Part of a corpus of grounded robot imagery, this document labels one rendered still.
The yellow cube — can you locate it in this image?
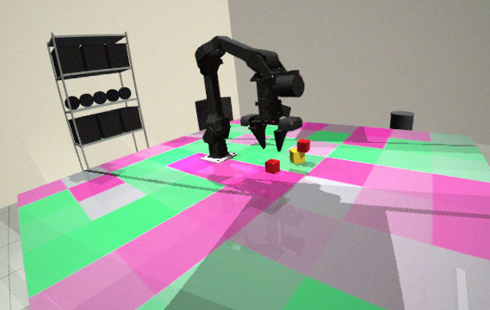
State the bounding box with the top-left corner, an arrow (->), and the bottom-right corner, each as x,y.
289,148 -> 305,164

